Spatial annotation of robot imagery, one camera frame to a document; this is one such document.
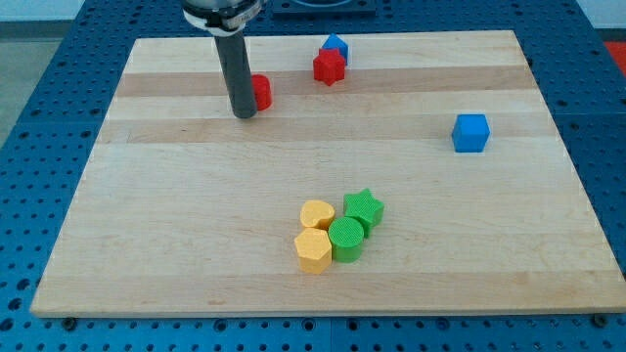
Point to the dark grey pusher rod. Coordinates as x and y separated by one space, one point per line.
235 67

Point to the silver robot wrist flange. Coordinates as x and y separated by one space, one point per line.
221 17

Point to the red cylinder block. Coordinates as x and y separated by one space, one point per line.
262 91

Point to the red star block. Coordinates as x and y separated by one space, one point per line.
329 66

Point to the green star block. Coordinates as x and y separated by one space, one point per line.
364 208

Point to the blue pentagon block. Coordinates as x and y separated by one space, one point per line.
335 42

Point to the yellow heart block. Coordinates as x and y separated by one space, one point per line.
317 214

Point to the yellow hexagon block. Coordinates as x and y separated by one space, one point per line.
314 250

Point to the green cylinder block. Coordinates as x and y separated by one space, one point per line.
346 235

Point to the wooden board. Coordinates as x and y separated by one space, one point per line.
184 210

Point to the blue cube block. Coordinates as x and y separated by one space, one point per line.
470 133

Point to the dark blue mount plate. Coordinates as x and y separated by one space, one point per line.
297 8

